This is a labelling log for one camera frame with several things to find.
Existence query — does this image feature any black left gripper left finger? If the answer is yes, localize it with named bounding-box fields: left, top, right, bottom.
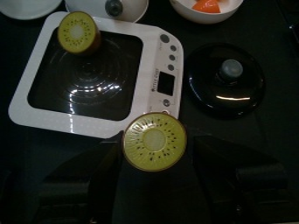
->
left=33, top=129, right=125, bottom=224

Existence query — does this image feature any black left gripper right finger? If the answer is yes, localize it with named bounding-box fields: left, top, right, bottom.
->
left=191, top=135, right=299, bottom=224

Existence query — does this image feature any toy kiwi half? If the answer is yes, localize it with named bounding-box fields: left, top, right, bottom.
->
left=121, top=111, right=188, bottom=172
left=56, top=10, right=103, bottom=56

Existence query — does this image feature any white toy induction stove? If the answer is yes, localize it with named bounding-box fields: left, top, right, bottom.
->
left=6, top=10, right=184, bottom=139

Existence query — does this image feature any black pot lid grey knob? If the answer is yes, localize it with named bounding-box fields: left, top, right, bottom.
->
left=181, top=42, right=267, bottom=120

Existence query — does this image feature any white bowl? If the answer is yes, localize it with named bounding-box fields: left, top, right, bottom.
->
left=168, top=0, right=245, bottom=25

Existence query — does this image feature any orange toy fruit piece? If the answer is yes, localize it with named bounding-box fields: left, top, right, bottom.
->
left=191, top=0, right=221, bottom=14

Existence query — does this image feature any white lid grey knob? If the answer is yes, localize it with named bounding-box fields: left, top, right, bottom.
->
left=63, top=0, right=149, bottom=24

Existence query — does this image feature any white plate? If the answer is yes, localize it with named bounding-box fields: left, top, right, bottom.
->
left=0, top=0, right=63, bottom=21

